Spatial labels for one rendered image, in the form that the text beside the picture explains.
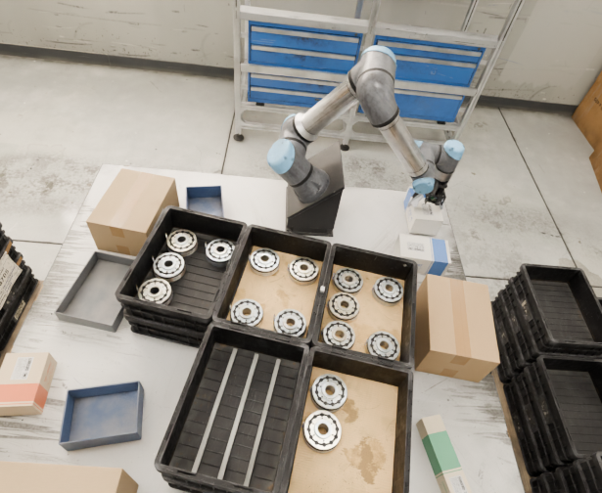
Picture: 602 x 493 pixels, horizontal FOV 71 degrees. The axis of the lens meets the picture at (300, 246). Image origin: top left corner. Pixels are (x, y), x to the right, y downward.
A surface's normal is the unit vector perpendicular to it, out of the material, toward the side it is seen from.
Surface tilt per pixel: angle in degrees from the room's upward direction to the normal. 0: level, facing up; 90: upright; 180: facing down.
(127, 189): 0
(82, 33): 90
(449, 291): 0
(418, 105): 90
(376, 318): 0
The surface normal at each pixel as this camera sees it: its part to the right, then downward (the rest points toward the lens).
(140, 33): -0.02, 0.77
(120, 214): 0.10, -0.63
